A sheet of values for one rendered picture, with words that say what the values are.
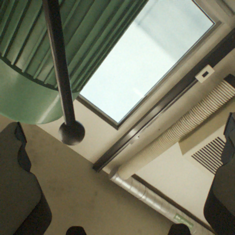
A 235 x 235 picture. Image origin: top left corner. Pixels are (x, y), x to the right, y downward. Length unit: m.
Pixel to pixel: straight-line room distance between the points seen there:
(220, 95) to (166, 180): 1.19
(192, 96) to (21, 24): 1.61
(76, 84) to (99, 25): 0.10
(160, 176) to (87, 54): 2.07
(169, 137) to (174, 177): 0.70
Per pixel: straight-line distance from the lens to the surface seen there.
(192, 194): 2.54
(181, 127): 1.69
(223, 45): 1.64
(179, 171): 2.24
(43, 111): 0.33
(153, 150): 1.79
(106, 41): 0.28
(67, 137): 0.23
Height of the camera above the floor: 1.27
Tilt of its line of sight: 25 degrees up
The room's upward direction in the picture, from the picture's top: 137 degrees counter-clockwise
